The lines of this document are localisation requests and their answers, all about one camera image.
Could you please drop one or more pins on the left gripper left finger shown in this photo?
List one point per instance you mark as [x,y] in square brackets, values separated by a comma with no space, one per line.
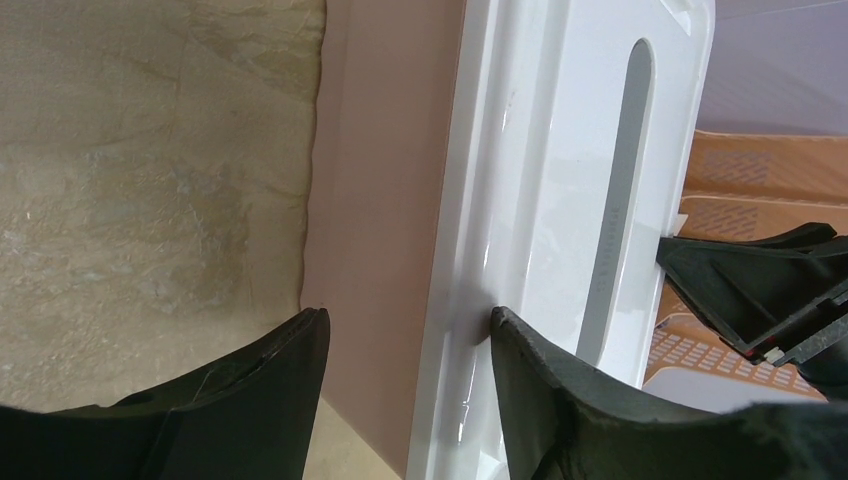
[247,415]

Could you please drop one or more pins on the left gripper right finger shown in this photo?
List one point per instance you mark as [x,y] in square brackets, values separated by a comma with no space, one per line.
[562,418]

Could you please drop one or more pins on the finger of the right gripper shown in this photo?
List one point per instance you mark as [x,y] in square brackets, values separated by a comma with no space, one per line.
[780,300]

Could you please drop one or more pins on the white plastic bin lid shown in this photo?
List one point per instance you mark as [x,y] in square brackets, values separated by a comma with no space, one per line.
[570,135]

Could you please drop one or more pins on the orange mesh file organizer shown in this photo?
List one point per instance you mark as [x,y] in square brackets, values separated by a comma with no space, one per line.
[742,188]

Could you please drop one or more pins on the pink plastic bin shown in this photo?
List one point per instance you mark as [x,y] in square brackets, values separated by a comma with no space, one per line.
[384,108]

